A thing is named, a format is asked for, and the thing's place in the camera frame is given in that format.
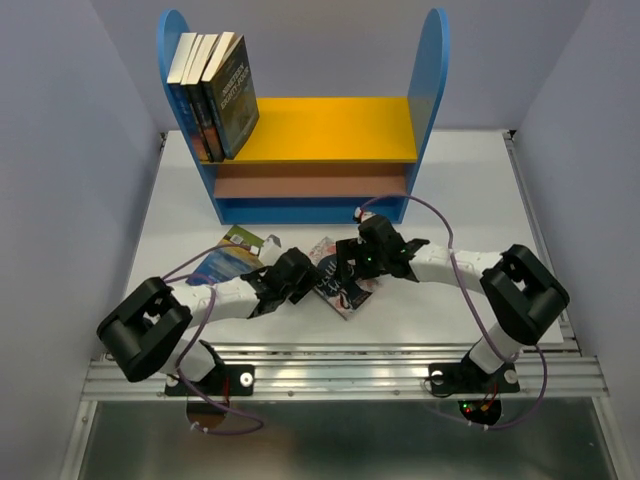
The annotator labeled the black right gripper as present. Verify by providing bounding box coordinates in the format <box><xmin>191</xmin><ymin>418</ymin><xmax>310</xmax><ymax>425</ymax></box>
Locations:
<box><xmin>331</xmin><ymin>237</ymin><xmax>387</xmax><ymax>284</ymax></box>

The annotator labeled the Little Women floral book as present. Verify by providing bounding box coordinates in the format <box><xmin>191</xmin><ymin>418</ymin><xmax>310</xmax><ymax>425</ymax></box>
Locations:
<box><xmin>309</xmin><ymin>237</ymin><xmax>381</xmax><ymax>320</ymax></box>

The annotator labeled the blue green landscape book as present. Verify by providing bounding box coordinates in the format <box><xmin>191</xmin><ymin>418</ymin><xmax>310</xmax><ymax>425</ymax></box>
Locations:
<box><xmin>186</xmin><ymin>225</ymin><xmax>264</xmax><ymax>286</ymax></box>

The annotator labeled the Nineteen Eighty-Four dark book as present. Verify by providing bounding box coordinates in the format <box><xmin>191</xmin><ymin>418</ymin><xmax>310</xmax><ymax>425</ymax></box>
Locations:
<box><xmin>212</xmin><ymin>32</ymin><xmax>260</xmax><ymax>159</ymax></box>

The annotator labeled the Three Days to See book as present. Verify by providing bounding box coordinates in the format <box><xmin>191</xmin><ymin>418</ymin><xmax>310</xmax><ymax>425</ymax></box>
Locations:
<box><xmin>181</xmin><ymin>33</ymin><xmax>213</xmax><ymax>163</ymax></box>

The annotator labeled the A Tale of Two Cities book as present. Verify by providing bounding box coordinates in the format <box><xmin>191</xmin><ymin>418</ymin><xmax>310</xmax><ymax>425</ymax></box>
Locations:
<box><xmin>199</xmin><ymin>34</ymin><xmax>226</xmax><ymax>163</ymax></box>

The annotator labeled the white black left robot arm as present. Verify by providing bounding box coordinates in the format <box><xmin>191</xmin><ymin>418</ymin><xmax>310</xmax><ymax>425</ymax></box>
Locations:
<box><xmin>96</xmin><ymin>248</ymin><xmax>321</xmax><ymax>396</ymax></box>

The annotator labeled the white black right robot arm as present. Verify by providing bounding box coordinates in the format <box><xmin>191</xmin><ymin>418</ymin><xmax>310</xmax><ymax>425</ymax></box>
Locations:
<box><xmin>336</xmin><ymin>214</ymin><xmax>570</xmax><ymax>398</ymax></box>

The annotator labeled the blue wooden bookshelf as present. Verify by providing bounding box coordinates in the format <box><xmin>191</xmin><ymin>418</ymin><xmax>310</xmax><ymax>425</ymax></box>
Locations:
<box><xmin>156</xmin><ymin>8</ymin><xmax>450</xmax><ymax>224</ymax></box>

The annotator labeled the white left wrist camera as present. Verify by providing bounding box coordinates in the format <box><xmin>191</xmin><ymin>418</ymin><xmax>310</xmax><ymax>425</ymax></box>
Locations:
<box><xmin>249</xmin><ymin>235</ymin><xmax>282</xmax><ymax>265</ymax></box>

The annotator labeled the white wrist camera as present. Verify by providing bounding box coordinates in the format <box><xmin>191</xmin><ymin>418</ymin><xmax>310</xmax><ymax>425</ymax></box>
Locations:
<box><xmin>353</xmin><ymin>207</ymin><xmax>376</xmax><ymax>225</ymax></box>
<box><xmin>249</xmin><ymin>235</ymin><xmax>282</xmax><ymax>265</ymax></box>

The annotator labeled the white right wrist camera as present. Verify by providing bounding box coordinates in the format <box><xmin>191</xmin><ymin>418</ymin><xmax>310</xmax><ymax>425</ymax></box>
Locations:
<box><xmin>353</xmin><ymin>207</ymin><xmax>376</xmax><ymax>225</ymax></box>

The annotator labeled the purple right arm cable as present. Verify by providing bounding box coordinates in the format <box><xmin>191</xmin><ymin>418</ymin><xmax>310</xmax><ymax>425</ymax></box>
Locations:
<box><xmin>359</xmin><ymin>193</ymin><xmax>546</xmax><ymax>432</ymax></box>

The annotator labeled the aluminium mounting rail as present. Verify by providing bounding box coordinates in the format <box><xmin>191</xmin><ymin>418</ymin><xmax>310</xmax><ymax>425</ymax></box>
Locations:
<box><xmin>82</xmin><ymin>342</ymin><xmax>612</xmax><ymax>402</ymax></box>

